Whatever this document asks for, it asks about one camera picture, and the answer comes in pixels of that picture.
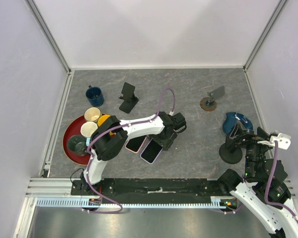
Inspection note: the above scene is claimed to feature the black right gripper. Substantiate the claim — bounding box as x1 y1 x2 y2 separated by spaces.
228 119 275 179

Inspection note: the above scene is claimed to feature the phone with lilac case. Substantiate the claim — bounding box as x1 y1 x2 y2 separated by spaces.
140 139 163 164

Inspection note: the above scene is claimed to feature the black round-base phone stand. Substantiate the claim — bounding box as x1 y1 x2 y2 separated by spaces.
219 143 245 165

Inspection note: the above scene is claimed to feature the phone with pink case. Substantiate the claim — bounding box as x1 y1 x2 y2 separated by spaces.
125 136 147 153

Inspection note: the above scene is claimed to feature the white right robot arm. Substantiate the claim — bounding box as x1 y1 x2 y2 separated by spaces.
217 121 298 238

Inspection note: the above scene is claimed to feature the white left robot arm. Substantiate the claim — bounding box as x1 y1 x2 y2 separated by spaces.
81 112 187 195

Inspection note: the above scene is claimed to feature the wooden-base phone stand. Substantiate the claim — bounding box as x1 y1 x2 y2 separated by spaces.
200 86 225 112

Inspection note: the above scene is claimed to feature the black folding phone stand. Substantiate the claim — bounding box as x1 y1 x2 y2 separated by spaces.
119 82 139 114

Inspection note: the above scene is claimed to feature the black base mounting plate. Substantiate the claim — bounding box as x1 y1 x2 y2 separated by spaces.
71 178 236 205

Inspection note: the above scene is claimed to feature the yellow enamel mug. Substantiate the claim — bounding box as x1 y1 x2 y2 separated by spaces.
97 114 111 127

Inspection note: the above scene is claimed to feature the cream enamel mug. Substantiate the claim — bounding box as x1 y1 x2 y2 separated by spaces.
84 107 102 122

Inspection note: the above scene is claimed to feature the white light-blue mug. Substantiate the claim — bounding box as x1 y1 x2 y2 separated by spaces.
80 121 98 146

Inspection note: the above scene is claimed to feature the dark blue enamel mug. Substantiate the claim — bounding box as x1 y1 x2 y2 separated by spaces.
85 85 104 107

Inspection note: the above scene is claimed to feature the dark green mug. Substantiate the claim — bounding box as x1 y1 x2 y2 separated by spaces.
67 135 87 157

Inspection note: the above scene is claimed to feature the red round tray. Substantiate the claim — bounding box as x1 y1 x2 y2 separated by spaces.
63 116 90 166

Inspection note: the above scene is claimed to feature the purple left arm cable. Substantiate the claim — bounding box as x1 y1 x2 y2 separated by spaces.
85 88 177 214

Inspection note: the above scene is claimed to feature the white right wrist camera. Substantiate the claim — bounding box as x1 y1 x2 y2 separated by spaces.
257 133 291 150

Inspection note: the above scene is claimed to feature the slotted cable duct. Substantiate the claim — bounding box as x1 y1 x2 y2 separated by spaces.
36 197 232 209

